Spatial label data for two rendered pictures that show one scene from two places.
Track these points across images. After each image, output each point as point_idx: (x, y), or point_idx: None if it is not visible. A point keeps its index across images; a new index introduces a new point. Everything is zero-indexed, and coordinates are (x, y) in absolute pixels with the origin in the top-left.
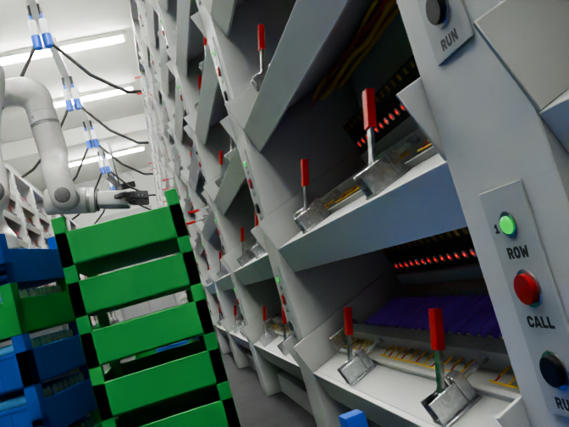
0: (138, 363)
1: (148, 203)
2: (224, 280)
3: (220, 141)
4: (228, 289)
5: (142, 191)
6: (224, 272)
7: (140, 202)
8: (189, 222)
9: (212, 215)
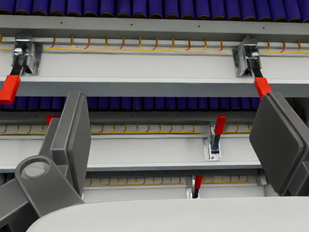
0: None
1: (90, 139)
2: (169, 167)
3: None
4: (121, 170)
5: (292, 113)
6: (218, 159)
7: (82, 171)
8: (13, 91)
9: (306, 88)
